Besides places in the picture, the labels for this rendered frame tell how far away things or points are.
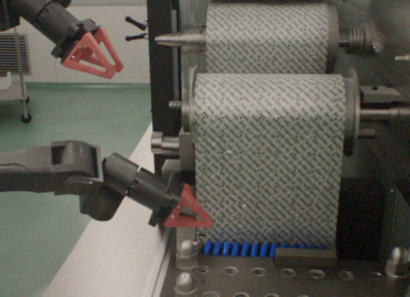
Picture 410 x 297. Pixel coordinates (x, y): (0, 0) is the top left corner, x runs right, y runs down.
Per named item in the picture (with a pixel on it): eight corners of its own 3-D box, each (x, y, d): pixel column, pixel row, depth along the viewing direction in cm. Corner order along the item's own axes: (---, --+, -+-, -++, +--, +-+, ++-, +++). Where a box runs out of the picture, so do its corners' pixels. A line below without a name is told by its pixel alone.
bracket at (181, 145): (167, 267, 107) (162, 124, 96) (198, 268, 106) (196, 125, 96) (163, 281, 102) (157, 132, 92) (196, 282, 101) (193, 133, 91)
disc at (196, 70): (200, 130, 99) (198, 55, 92) (203, 130, 99) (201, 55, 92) (192, 169, 86) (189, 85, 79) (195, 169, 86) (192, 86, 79)
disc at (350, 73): (336, 132, 97) (344, 56, 90) (339, 132, 97) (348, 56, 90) (350, 173, 84) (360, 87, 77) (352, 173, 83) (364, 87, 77)
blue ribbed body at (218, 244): (204, 254, 90) (204, 236, 89) (329, 258, 89) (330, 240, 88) (202, 265, 87) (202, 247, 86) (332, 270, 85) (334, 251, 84)
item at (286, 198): (196, 250, 91) (195, 151, 85) (333, 255, 89) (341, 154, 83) (196, 251, 91) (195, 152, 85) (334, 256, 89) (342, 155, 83)
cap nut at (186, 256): (177, 256, 86) (176, 232, 84) (198, 258, 85) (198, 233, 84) (173, 269, 82) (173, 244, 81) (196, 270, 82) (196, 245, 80)
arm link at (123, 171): (100, 162, 83) (113, 143, 87) (86, 189, 87) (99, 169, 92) (138, 183, 84) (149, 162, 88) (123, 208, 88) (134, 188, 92)
